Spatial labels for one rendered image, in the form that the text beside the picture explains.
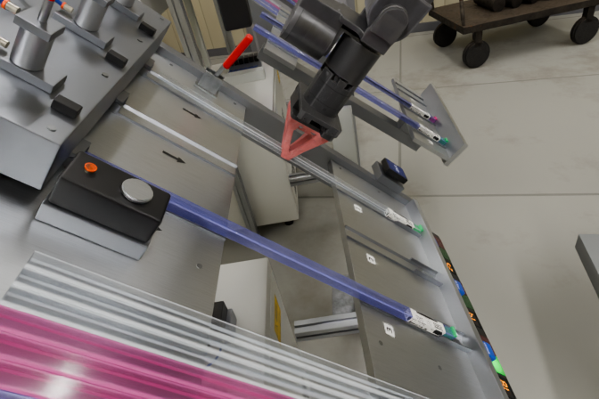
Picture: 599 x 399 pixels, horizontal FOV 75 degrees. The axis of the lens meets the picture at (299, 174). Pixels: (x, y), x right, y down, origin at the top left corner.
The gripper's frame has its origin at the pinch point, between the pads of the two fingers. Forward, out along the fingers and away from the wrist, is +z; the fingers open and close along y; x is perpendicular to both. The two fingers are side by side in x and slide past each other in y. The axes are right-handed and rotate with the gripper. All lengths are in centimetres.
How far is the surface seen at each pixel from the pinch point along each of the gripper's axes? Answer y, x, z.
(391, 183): -8.1, 23.5, 0.4
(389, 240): 7.2, 20.2, 2.2
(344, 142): -37.3, 23.5, 9.6
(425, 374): 29.1, 18.8, 1.8
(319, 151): -8.0, 7.6, 1.4
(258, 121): -7.9, -4.6, 1.5
